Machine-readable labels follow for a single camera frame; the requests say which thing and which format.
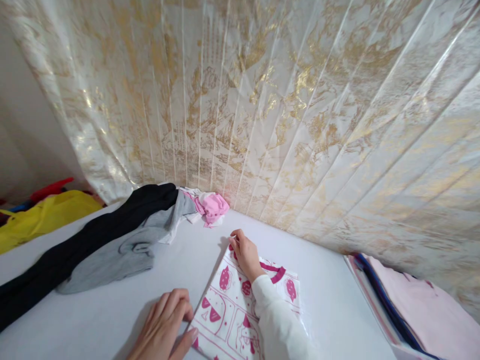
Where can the red object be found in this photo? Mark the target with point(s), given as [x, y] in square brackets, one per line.
[48, 191]

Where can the grey garment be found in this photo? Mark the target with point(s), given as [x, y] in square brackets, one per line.
[112, 258]

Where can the dark blue folded garment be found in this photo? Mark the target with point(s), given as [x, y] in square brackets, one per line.
[392, 311]

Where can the person's left thumb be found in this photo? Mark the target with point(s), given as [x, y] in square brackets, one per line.
[187, 341]

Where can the black garment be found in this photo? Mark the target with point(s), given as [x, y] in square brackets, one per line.
[93, 240]

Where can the white and gold patterned curtain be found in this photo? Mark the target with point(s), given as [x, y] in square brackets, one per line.
[262, 112]

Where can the person's left hand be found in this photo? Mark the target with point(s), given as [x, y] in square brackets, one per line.
[165, 322]

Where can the white storage box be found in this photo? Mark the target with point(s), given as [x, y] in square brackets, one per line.
[375, 313]

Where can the person's left fingers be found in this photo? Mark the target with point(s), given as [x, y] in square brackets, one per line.
[182, 305]

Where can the pale pink folded garment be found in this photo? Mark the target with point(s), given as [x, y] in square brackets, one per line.
[431, 307]

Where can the person's right hand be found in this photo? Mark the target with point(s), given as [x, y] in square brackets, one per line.
[247, 255]

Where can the white shirt with pink print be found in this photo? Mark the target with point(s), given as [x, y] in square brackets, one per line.
[225, 322]

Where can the yellow bag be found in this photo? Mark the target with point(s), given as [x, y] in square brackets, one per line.
[45, 219]

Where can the person's right fingers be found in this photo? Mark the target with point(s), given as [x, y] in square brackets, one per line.
[236, 245]

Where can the pink and white crumpled garment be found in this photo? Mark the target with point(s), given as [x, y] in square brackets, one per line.
[212, 210]

